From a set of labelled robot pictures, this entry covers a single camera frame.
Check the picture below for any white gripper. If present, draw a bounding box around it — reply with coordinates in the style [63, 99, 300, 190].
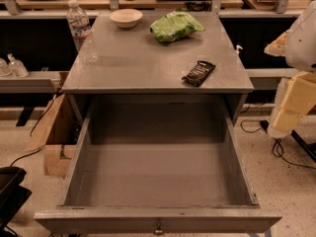
[268, 1, 316, 138]

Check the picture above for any green rice chip bag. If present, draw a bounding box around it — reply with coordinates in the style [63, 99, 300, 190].
[150, 10, 204, 42]

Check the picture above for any open grey top drawer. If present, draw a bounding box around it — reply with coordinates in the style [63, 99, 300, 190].
[35, 99, 281, 234]

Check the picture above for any brass drawer knob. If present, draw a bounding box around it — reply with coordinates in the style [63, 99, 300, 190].
[153, 222, 164, 236]

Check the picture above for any small white pump dispenser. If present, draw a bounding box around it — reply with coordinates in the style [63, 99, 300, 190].
[235, 44, 243, 54]

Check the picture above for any white ceramic bowl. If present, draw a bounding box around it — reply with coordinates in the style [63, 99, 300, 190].
[110, 9, 143, 29]

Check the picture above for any clear plastic water bottle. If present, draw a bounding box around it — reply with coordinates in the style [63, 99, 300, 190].
[67, 0, 98, 63]

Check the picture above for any cardboard box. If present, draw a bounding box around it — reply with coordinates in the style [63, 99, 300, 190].
[25, 93, 76, 177]

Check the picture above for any clear sanitizer pump bottle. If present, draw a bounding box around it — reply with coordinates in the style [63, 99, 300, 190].
[8, 53, 29, 78]

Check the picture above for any black bin at lower left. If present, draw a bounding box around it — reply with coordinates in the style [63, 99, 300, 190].
[0, 166, 32, 237]

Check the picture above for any black floor cable right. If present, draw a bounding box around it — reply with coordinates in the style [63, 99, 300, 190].
[240, 117, 316, 170]

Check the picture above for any black cable left floor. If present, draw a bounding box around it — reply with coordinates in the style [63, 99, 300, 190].
[9, 89, 62, 168]

